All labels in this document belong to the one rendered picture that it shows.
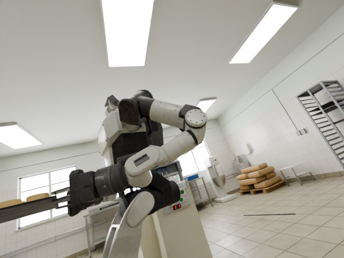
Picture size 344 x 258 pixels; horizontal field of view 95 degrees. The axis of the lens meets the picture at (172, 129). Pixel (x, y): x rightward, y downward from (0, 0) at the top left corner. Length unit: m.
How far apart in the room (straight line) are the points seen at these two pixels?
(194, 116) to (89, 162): 5.24
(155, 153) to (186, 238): 1.11
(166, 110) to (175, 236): 1.11
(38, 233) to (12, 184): 1.48
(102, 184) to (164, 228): 1.02
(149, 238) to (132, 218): 1.47
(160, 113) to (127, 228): 0.45
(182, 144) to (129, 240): 0.41
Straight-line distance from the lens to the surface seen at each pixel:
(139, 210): 0.72
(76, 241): 5.61
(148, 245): 2.18
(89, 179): 0.55
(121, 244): 0.73
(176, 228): 1.48
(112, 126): 0.74
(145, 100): 0.65
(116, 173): 0.50
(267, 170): 5.33
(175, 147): 0.52
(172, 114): 0.60
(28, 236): 5.89
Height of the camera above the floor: 0.88
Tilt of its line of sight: 19 degrees up
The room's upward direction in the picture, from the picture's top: 18 degrees counter-clockwise
